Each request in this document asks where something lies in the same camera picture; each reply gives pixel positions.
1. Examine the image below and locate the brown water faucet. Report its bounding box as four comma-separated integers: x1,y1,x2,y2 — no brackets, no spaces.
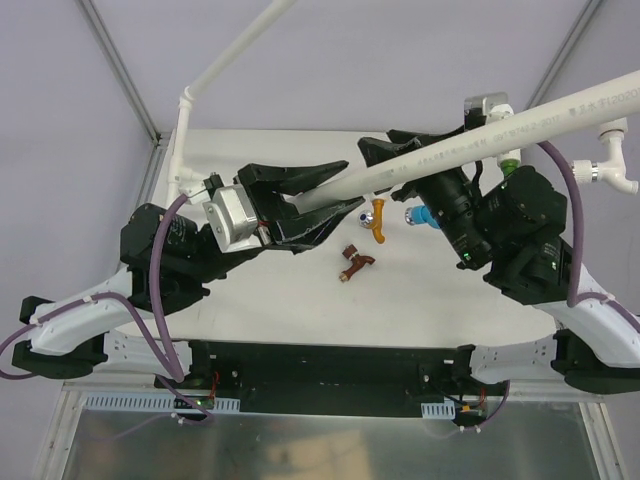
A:
339,244,376,282

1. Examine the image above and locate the white PVC pipe frame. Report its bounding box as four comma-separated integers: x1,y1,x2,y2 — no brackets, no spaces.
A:
165,1,639,212

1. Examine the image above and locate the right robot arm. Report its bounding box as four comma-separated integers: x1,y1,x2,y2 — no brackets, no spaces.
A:
392,166,639,395

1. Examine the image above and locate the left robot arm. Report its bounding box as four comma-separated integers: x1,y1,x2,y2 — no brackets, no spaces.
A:
1,160,362,389

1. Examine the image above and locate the blue water faucet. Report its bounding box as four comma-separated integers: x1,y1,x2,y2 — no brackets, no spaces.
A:
405,205,440,229

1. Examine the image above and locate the green water faucet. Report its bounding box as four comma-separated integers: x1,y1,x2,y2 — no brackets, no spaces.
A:
499,158,521,177

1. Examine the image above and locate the orange water faucet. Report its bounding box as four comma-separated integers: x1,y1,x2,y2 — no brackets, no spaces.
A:
358,198,386,244

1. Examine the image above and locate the white water faucet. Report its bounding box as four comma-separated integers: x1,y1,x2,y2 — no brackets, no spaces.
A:
572,122,639,195

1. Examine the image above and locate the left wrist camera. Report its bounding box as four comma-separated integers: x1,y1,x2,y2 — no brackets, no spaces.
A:
203,185,262,254

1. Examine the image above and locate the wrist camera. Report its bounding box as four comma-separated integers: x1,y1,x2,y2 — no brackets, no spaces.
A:
464,92,514,130
203,185,262,254

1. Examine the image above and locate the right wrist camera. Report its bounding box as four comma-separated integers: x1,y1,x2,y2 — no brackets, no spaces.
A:
464,92,514,130

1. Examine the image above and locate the left aluminium frame post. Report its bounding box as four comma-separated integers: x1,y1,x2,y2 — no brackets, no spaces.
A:
74,0,166,146

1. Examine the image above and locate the aluminium frame post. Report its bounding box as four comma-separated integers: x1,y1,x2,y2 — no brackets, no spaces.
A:
74,0,166,146
524,0,608,110

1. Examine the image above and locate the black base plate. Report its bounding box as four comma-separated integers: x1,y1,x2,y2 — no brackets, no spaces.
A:
171,340,508,418

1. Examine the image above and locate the right white cable duct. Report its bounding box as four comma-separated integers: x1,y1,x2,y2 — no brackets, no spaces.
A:
421,400,456,420

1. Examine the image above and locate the white cable duct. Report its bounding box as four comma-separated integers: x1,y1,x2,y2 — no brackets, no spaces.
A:
421,400,456,420
84,392,241,414

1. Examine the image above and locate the right aluminium frame post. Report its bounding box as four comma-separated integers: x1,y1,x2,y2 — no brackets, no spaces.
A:
524,0,608,110

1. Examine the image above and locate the left white cable duct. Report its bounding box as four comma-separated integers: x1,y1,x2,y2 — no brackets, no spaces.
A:
84,392,241,414

